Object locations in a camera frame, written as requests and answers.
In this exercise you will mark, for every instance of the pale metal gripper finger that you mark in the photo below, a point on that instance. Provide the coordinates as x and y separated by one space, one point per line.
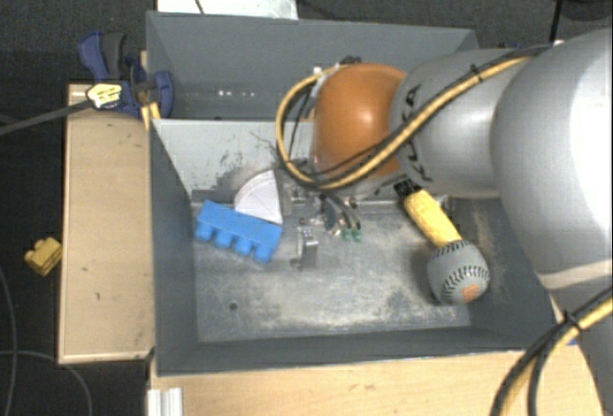
311 253
297 265

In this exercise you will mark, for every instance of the white fan-shaped card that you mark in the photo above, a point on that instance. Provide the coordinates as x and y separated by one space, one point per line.
261 201

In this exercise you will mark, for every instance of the grey metal bin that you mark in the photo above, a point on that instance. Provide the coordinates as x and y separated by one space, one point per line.
335 294

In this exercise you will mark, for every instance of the blue toothed toy block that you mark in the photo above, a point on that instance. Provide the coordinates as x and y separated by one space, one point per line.
234 229

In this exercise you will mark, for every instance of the pale wood flat board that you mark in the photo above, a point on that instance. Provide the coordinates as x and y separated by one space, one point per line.
105 232

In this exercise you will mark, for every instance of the yellow toy block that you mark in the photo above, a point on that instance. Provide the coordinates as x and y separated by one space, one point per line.
44 257

